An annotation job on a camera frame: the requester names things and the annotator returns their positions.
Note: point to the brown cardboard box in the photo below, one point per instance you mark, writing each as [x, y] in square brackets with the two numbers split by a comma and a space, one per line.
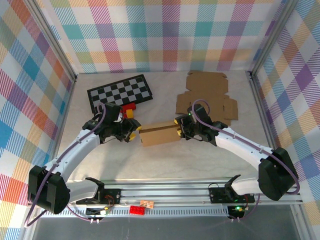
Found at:
[160, 136]
[205, 85]

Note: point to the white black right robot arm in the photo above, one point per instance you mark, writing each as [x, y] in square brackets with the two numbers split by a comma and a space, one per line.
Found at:
[240, 145]

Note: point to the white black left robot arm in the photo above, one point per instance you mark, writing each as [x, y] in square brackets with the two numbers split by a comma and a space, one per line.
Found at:
[75, 147]

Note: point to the black grey chessboard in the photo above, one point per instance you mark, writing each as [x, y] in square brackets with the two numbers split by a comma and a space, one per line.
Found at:
[120, 91]

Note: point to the small black controller board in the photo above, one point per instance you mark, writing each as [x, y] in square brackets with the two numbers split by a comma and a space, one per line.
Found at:
[95, 212]
[236, 212]

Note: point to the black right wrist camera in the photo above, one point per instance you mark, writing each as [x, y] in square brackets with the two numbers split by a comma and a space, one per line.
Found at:
[201, 112]

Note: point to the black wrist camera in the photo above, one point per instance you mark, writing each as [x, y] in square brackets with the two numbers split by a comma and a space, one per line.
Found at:
[111, 112]
[201, 112]

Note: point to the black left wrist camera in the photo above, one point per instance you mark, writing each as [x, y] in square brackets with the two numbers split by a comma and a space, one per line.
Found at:
[111, 112]

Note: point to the aluminium frame rails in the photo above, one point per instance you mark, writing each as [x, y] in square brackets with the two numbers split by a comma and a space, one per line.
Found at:
[162, 193]

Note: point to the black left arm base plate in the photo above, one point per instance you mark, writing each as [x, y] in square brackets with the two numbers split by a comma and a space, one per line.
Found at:
[113, 197]

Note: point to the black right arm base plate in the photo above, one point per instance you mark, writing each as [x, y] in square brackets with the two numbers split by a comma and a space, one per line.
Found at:
[217, 196]

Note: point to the aluminium frame post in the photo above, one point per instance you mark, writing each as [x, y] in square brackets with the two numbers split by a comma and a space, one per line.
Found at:
[272, 37]
[52, 37]

